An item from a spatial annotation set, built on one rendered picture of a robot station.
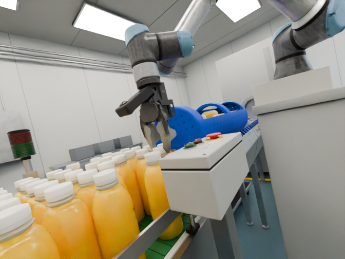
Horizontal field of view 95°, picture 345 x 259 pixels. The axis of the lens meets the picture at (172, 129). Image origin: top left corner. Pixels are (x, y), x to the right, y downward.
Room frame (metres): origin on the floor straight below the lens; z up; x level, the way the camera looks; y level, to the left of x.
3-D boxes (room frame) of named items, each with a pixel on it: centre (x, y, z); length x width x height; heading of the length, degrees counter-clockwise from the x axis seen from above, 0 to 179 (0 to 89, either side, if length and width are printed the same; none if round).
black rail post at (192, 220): (0.37, 0.01, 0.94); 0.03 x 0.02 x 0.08; 142
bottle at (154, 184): (0.38, 0.06, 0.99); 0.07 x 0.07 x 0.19
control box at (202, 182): (0.34, -0.06, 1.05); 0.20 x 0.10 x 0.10; 142
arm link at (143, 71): (0.47, 0.04, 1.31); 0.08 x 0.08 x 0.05
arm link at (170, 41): (0.51, -0.06, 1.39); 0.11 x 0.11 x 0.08; 12
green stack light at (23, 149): (0.59, 0.56, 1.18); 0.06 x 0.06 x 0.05
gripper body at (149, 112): (0.48, 0.03, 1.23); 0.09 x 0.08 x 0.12; 142
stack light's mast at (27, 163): (0.59, 0.56, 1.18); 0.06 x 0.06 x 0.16
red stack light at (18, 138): (0.59, 0.56, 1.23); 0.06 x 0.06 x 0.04
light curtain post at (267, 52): (1.65, -1.13, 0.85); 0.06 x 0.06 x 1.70; 52
